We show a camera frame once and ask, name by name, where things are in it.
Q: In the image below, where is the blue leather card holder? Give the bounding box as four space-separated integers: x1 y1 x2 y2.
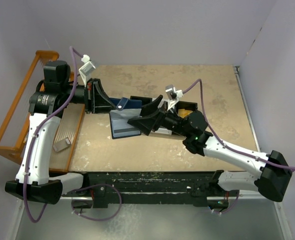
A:
109 97 142 133

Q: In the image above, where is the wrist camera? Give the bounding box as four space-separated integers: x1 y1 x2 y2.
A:
165 84 184 111
78 54 96 85

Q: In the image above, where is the small grey box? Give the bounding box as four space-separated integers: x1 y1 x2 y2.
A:
53 137 72 153

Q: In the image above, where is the white middle bin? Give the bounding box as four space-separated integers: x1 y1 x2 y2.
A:
154 126 173 135

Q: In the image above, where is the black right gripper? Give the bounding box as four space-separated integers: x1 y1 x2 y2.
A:
128 94 190 137

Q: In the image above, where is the grey card with stripe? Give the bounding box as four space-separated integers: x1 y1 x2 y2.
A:
111 118 141 139

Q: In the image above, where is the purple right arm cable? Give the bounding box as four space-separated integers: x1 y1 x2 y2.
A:
182 78 295 217

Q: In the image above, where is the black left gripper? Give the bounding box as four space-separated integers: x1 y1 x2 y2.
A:
61 77 120 114

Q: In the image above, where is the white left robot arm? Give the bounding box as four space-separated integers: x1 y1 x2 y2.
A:
5 60 106 205

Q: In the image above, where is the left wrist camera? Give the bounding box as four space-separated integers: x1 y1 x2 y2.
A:
78 54 96 85

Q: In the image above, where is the black bin with gold cards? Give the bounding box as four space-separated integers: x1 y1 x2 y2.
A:
174 101 198 115

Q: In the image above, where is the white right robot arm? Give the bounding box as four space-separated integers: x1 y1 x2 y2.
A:
127 95 293 202

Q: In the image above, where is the orange wooden rack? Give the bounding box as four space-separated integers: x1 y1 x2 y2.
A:
0 50 85 173

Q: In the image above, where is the aluminium frame rail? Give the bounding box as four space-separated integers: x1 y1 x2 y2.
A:
16 177 282 201

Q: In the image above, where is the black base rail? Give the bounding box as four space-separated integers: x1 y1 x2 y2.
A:
65 170 239 209

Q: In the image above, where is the pile of gold cards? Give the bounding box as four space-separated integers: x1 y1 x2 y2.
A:
178 108 193 118

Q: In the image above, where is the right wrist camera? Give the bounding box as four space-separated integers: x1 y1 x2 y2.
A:
165 84 184 111

